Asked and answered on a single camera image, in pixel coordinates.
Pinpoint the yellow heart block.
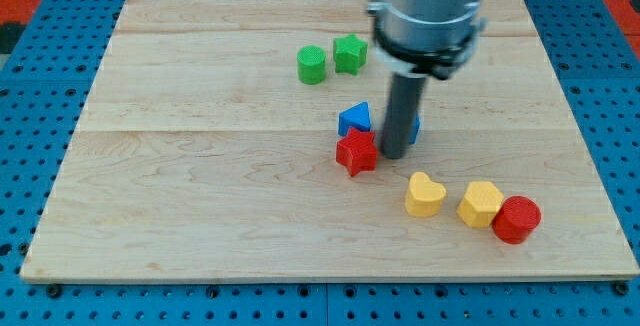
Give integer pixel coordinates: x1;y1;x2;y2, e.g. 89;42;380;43
405;172;447;217

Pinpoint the yellow hexagon block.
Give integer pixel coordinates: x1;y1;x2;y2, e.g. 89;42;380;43
456;181;504;228

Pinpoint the green cylinder block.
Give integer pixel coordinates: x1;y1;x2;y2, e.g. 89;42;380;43
296;45;326;85

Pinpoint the red star block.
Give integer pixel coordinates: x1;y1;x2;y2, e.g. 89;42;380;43
336;127;378;177

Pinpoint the blue triangle block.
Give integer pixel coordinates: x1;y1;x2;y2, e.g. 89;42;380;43
338;102;372;136

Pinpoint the light wooden board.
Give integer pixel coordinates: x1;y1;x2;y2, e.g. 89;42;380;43
20;0;639;284

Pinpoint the red cylinder block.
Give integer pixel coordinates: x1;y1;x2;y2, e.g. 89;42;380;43
492;196;542;244

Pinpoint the green star block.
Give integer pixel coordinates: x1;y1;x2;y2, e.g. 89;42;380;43
333;34;368;75

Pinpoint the grey cylindrical pointer rod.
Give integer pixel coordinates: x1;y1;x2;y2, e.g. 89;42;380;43
380;73;427;159

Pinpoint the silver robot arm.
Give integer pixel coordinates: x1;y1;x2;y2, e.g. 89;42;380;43
367;0;486;80

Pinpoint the blue block behind rod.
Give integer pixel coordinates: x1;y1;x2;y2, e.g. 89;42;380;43
408;115;421;145

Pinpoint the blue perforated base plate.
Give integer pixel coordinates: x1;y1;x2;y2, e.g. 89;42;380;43
1;0;639;325

